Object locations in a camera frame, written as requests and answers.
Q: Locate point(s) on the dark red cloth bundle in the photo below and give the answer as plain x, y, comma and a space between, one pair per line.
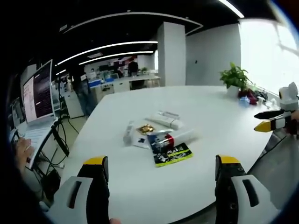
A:
248, 96

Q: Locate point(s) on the green plant in white pot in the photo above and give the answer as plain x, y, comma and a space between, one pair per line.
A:
234, 78

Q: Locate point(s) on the white counter desk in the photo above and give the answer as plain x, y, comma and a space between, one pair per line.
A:
130, 82

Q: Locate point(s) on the light blue packet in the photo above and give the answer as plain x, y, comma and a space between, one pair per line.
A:
243, 102

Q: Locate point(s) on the white cabinet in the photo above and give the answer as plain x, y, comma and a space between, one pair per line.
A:
73, 106

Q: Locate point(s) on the person's left hand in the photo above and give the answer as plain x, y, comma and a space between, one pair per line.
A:
115, 221

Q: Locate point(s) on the white skincare sachet dark print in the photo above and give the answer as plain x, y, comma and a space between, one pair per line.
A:
140, 142

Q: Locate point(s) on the green black skincare sachet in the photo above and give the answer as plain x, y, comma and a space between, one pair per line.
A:
174, 155

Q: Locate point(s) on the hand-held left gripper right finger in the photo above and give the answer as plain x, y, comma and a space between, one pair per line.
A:
243, 186

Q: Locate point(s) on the blue white skincare sachet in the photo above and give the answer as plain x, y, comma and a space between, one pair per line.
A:
155, 141

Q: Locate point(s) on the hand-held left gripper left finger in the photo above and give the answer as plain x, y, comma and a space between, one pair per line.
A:
70, 186

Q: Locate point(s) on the gold skincare sachet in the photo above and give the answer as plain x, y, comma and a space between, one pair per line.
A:
145, 129

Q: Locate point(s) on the open laptop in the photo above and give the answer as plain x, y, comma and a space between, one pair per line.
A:
38, 93

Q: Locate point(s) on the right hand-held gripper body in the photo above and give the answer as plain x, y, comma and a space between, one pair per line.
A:
289, 98

